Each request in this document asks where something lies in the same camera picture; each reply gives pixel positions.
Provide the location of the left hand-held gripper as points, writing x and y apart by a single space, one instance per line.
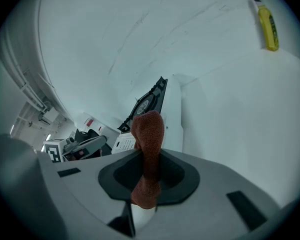
53 151

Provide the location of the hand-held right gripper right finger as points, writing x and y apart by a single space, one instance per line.
215 184

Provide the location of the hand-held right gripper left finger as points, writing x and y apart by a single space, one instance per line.
85 184

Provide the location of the brown cloth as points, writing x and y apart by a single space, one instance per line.
150 134

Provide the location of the white portable gas stove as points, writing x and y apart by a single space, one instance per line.
173 114

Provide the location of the clear water jug red label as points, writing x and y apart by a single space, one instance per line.
90 121

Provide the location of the ceiling light strip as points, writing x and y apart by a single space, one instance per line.
49 137

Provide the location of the white ceiling air unit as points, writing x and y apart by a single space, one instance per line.
50 115

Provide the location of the white ceiling pipes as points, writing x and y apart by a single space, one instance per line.
27 89

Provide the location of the yellow oil bottle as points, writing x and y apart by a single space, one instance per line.
268 29

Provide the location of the grey fisheye camera lens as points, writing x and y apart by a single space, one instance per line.
70 141

